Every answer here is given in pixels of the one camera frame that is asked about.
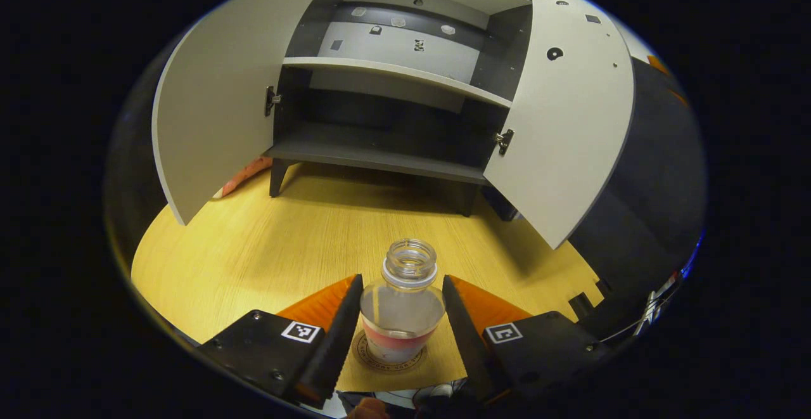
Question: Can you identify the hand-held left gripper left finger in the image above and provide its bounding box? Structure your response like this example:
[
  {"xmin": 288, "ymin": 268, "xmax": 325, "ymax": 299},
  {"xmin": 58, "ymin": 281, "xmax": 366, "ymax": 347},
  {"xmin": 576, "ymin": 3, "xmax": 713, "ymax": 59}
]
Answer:
[{"xmin": 198, "ymin": 273, "xmax": 365, "ymax": 410}]

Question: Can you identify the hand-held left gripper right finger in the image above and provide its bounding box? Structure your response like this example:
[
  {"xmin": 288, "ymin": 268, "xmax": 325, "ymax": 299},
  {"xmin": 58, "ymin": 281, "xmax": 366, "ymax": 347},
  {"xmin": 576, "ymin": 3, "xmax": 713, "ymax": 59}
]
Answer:
[{"xmin": 442, "ymin": 274, "xmax": 612, "ymax": 407}]

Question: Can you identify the round brown coaster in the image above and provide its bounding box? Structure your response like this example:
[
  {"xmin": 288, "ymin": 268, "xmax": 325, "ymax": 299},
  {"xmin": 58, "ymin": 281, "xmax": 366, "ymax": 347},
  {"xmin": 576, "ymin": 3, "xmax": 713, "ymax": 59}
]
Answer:
[{"xmin": 352, "ymin": 330, "xmax": 425, "ymax": 373}]

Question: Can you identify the clear bottle with pink liquid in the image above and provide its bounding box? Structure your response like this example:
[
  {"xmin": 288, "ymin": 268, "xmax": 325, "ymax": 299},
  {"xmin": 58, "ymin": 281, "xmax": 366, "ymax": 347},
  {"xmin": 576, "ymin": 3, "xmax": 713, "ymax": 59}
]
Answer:
[{"xmin": 360, "ymin": 238, "xmax": 447, "ymax": 364}]

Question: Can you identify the white and grey cabinet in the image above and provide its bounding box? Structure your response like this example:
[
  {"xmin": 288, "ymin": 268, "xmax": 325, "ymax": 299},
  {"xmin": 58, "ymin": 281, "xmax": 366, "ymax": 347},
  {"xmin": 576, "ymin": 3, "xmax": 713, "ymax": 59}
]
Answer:
[{"xmin": 263, "ymin": 0, "xmax": 539, "ymax": 218}]

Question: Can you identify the white cabinet door headphone sticker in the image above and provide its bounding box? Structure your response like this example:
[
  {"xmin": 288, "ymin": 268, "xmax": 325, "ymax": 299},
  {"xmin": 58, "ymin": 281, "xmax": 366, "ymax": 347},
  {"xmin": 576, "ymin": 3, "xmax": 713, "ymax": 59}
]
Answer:
[{"xmin": 483, "ymin": 0, "xmax": 636, "ymax": 250}]

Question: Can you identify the white cabinet door camera sticker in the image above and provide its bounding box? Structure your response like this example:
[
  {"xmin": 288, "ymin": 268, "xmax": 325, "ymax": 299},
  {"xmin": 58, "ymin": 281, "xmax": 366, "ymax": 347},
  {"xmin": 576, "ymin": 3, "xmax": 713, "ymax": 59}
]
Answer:
[{"xmin": 151, "ymin": 0, "xmax": 349, "ymax": 226}]

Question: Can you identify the watermelon slice cushion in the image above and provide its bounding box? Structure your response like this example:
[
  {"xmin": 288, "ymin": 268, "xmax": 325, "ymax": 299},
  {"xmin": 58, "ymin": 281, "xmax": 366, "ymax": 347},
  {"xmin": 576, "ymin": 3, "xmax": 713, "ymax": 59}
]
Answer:
[{"xmin": 220, "ymin": 155, "xmax": 274, "ymax": 199}]

